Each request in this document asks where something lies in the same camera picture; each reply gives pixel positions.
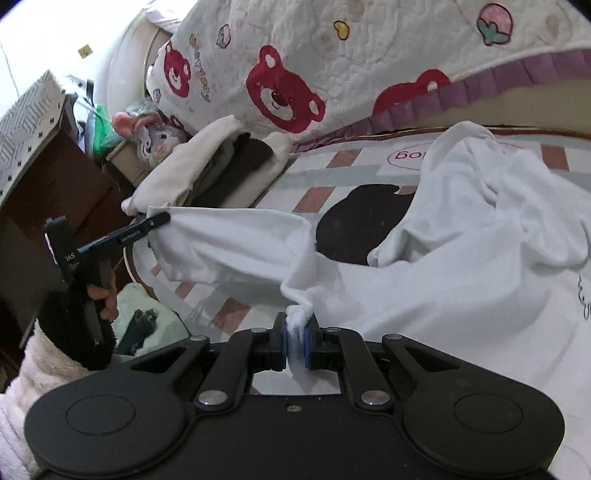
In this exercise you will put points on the light green cloth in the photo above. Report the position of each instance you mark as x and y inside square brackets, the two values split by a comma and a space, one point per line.
[166, 327]

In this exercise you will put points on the white shirt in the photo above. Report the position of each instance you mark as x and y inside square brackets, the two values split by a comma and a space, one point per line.
[461, 258]

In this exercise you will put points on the person's left hand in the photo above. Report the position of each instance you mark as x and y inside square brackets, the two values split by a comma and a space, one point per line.
[108, 304]

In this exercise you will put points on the white patterned board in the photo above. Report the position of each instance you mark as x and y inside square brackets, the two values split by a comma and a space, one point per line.
[27, 120]

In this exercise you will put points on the grey plush toy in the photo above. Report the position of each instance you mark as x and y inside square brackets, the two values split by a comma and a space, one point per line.
[152, 136]

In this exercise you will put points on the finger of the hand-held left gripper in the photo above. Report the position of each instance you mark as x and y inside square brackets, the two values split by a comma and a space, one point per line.
[138, 228]

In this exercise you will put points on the cream fleece jacket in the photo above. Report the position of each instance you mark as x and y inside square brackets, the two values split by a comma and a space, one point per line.
[184, 166]

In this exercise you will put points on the cardboard box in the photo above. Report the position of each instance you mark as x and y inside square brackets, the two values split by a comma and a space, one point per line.
[127, 161]

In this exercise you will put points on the bear print quilt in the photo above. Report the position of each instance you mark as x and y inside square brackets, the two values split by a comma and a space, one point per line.
[360, 50]

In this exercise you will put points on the brown wooden cabinet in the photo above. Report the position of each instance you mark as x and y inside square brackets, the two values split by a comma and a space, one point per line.
[60, 184]

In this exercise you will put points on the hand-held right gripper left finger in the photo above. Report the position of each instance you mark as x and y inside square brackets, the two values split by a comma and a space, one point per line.
[280, 344]

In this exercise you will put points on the green plastic bag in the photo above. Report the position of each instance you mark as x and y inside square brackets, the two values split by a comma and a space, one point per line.
[102, 129]

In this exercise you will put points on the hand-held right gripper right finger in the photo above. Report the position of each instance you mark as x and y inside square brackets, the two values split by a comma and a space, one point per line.
[310, 346]

